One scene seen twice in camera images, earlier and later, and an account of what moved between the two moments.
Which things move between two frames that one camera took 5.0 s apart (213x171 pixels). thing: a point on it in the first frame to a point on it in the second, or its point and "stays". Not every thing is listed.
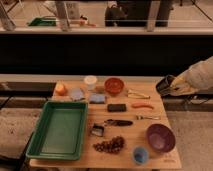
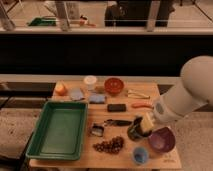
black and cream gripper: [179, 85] to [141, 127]
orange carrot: [142, 104] stays
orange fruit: [60, 89] stays
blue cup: [140, 155] stays
